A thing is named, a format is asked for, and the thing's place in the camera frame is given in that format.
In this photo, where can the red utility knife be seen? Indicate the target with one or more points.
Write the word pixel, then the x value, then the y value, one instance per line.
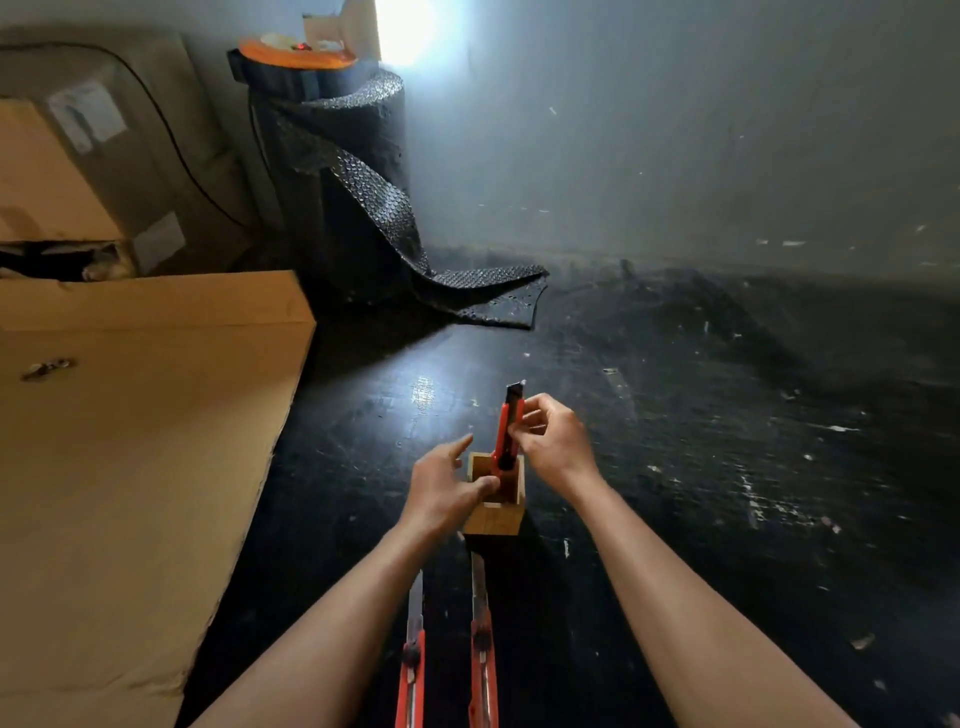
pixel 411 660
pixel 508 431
pixel 482 645

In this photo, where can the person's left thumb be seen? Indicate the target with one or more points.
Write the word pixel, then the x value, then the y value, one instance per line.
pixel 480 489

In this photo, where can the orange tape roll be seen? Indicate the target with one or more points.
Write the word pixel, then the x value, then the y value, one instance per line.
pixel 296 51

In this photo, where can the person's right forearm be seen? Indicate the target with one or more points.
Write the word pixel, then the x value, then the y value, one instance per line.
pixel 690 622

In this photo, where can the flat cardboard sheet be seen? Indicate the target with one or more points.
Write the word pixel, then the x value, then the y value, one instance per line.
pixel 127 480

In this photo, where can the person's right hand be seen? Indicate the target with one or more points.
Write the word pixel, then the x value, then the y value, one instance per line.
pixel 559 446

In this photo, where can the person's left hand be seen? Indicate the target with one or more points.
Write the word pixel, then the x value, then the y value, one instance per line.
pixel 439 491

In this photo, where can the person's left forearm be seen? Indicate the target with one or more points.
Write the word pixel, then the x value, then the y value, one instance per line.
pixel 315 645

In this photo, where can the black bubble wrap roll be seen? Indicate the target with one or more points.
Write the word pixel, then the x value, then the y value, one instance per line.
pixel 352 187

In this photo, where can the wooden holder block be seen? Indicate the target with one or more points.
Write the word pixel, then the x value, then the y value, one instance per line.
pixel 496 504

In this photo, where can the large cardboard box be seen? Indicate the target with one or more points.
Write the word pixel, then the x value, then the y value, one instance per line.
pixel 97 157

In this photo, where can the person's right thumb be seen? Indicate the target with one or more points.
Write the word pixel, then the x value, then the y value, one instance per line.
pixel 524 444

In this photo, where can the small cardboard piece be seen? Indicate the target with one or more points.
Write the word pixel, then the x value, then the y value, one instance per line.
pixel 341 26

